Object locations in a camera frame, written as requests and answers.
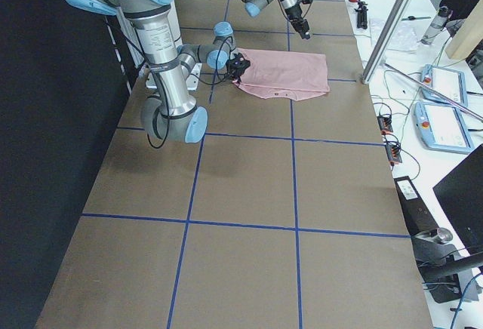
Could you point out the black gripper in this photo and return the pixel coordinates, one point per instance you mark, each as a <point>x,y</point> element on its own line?
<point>295,16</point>
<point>237,73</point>

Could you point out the pink Snoopy t-shirt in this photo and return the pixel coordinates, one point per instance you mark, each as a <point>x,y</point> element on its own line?
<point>285,74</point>

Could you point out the black box with label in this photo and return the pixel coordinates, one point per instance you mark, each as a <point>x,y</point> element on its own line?
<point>416,214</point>

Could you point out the orange connector block far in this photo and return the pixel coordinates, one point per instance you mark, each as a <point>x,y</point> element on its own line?
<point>385,124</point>

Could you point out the teach pendant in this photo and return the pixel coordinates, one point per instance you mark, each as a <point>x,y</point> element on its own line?
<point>441,128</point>
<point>448,82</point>

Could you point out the wooden beam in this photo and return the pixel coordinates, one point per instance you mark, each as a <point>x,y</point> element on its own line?
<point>470,32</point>

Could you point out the orange connector block near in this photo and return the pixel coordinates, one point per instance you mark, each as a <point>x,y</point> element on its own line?
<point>393,152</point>

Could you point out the black monitor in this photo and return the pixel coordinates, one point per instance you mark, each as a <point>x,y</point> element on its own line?
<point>459,194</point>

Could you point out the orange connector block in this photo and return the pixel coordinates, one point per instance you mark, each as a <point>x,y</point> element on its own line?
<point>385,124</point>
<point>393,152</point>

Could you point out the aluminium frame post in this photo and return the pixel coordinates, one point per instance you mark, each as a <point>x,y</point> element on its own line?
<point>383,41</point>

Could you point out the near teach pendant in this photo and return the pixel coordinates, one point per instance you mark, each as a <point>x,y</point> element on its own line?
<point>441,128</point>

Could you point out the far teach pendant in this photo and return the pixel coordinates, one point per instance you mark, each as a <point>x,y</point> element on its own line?
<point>448,82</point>

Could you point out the black tripod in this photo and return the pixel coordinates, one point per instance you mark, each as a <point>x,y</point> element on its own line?
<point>361,15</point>

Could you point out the clear spray bottle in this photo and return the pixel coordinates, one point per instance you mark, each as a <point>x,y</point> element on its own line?
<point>437,25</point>

